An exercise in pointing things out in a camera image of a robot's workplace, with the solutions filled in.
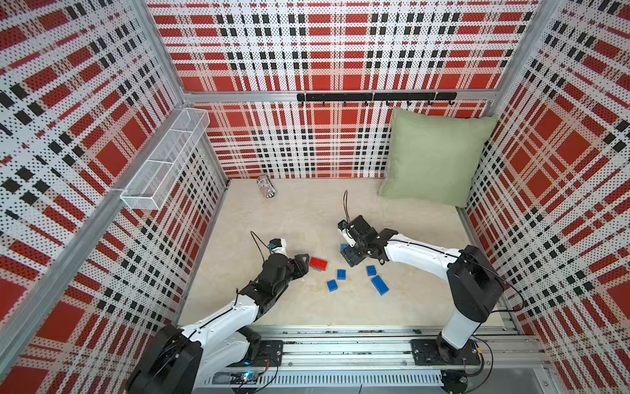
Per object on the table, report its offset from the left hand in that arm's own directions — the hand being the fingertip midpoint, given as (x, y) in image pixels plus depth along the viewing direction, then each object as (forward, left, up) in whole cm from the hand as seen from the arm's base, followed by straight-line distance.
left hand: (307, 257), depth 87 cm
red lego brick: (0, -4, -5) cm, 6 cm away
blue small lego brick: (-4, -12, -6) cm, 14 cm away
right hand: (+4, -18, -1) cm, 19 cm away
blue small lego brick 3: (-2, -23, -7) cm, 25 cm away
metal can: (+39, +22, -4) cm, 45 cm away
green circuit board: (-35, +17, -6) cm, 39 cm away
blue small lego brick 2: (-8, -9, -6) cm, 14 cm away
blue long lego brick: (-8, -26, -7) cm, 28 cm away
